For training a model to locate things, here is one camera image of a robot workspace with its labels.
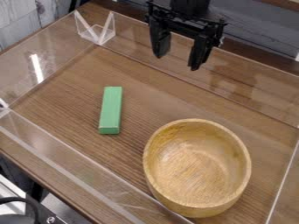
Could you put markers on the green rectangular block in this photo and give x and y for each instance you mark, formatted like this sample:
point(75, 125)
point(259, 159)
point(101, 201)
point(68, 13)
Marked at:
point(111, 111)

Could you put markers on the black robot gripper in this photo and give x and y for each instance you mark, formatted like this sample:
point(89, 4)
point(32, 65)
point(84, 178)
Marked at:
point(190, 18)

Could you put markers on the clear acrylic tray wall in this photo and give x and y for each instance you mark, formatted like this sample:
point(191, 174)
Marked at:
point(92, 189)

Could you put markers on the brown wooden bowl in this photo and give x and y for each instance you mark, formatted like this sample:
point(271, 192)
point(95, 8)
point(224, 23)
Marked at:
point(196, 167)

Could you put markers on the clear acrylic corner bracket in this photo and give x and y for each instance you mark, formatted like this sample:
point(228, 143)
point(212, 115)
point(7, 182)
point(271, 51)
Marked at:
point(99, 34)

